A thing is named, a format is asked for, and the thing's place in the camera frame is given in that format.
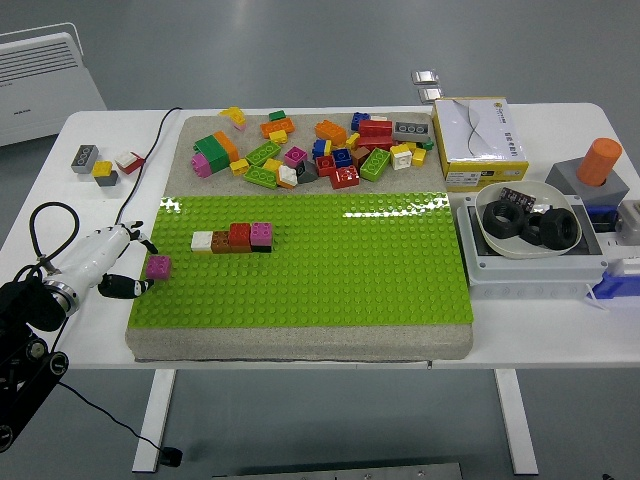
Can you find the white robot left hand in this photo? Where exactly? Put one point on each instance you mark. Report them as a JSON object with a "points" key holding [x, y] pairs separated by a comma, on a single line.
{"points": [[90, 257]]}

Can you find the dark green large brick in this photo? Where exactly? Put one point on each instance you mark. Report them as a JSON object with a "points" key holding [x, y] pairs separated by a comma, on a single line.
{"points": [[210, 150]]}

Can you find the orange large brick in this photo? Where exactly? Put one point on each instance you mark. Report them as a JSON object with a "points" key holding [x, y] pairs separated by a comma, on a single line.
{"points": [[227, 144]]}

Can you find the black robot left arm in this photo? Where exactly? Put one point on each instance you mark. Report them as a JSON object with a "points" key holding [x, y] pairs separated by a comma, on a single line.
{"points": [[20, 310]]}

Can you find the green studded baseplate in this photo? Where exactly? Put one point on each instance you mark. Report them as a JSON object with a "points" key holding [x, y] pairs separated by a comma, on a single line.
{"points": [[325, 260]]}

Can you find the dark grey small brick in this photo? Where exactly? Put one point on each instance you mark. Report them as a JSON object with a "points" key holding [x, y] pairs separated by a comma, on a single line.
{"points": [[107, 178]]}

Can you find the yellow small brick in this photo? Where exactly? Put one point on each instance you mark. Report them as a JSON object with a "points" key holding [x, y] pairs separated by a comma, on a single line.
{"points": [[410, 145], [239, 166], [102, 167], [278, 136], [352, 140], [272, 164], [327, 146], [419, 156]]}

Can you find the grey long brick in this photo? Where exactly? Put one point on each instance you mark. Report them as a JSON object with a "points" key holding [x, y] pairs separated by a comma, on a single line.
{"points": [[84, 157], [411, 130]]}

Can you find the red flat brick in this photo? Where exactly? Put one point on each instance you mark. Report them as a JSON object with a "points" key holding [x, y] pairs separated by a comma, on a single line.
{"points": [[136, 167]]}

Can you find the white square brick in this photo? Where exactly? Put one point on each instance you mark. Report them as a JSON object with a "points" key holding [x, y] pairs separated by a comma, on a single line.
{"points": [[288, 172], [401, 160], [202, 240], [125, 159]]}

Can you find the white table leg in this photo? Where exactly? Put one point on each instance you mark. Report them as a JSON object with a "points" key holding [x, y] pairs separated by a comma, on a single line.
{"points": [[152, 420], [515, 420]]}

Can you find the brown square brick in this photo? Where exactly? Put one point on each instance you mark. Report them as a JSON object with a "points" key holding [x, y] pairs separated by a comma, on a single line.
{"points": [[220, 242], [360, 156]]}

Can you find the orange flat brick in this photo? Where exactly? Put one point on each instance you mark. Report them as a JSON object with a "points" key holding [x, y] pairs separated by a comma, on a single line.
{"points": [[286, 184], [241, 248]]}

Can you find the red square brick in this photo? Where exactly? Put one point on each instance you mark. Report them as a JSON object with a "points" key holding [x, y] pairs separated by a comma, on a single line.
{"points": [[325, 165], [240, 234]]}

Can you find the black flat brick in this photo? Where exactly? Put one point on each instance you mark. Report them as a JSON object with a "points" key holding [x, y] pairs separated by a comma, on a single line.
{"points": [[261, 248]]}

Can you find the white panel heater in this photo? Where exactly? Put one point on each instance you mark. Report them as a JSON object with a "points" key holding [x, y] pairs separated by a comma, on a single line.
{"points": [[45, 75]]}

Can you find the blue plastic block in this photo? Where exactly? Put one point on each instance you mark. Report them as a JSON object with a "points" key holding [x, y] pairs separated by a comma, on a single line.
{"points": [[617, 289]]}

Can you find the lime green long brick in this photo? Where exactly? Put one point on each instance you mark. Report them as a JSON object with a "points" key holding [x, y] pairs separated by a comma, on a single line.
{"points": [[262, 152], [260, 176], [375, 164]]}

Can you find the pink small brick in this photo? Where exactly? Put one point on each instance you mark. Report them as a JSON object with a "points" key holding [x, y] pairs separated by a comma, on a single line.
{"points": [[240, 126]]}

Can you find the yellow sloped brick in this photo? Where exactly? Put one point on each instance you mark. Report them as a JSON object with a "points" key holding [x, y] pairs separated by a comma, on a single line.
{"points": [[232, 114]]}

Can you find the white small block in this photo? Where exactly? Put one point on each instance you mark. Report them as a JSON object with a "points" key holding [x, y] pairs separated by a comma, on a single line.
{"points": [[627, 266]]}

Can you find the grey junction box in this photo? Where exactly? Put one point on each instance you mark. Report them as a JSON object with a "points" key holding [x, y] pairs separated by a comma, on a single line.
{"points": [[532, 272]]}

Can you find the grey-brown foam mat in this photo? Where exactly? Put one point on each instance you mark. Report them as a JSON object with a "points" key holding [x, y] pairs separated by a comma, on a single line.
{"points": [[300, 342]]}

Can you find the orange long brick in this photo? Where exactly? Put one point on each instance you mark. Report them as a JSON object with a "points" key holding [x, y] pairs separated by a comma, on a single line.
{"points": [[330, 131], [276, 127]]}

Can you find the dark grey sloped brick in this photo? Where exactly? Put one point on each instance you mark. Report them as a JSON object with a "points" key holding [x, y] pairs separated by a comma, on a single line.
{"points": [[306, 171]]}

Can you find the dark green small brick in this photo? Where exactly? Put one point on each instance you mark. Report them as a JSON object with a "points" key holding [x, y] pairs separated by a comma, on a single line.
{"points": [[276, 115], [427, 145]]}

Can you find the large black hex nut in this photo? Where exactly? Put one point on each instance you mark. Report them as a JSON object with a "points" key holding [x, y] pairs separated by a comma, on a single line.
{"points": [[502, 217], [557, 227], [531, 231]]}

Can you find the grey socket device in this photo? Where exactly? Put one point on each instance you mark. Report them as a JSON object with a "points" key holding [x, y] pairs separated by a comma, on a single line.
{"points": [[629, 222]]}

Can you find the blue plastic part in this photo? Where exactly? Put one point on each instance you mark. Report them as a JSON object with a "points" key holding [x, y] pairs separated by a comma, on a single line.
{"points": [[602, 217]]}

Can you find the red large brick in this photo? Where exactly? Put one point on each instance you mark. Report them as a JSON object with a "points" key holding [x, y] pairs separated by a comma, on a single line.
{"points": [[345, 177]]}

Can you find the white bowl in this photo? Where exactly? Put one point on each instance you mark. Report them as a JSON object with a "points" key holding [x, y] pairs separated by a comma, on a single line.
{"points": [[545, 192]]}

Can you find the purple circuit board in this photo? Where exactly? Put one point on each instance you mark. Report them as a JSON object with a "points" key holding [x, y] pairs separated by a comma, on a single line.
{"points": [[517, 195]]}

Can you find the grey block with hole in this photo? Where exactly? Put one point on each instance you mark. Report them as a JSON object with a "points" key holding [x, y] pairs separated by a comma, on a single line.
{"points": [[565, 175]]}

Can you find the red long brick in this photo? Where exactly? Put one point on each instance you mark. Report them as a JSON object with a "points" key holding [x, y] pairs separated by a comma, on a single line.
{"points": [[374, 143], [375, 127]]}

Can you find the orange cylinder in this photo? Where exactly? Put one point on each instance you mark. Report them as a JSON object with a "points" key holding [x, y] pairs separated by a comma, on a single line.
{"points": [[599, 161]]}

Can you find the yellow flat brick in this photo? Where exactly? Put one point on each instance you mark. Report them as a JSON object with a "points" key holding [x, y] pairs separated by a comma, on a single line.
{"points": [[398, 148]]}

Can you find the white and yellow cardboard box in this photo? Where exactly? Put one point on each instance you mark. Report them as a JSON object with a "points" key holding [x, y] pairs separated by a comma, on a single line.
{"points": [[479, 142]]}

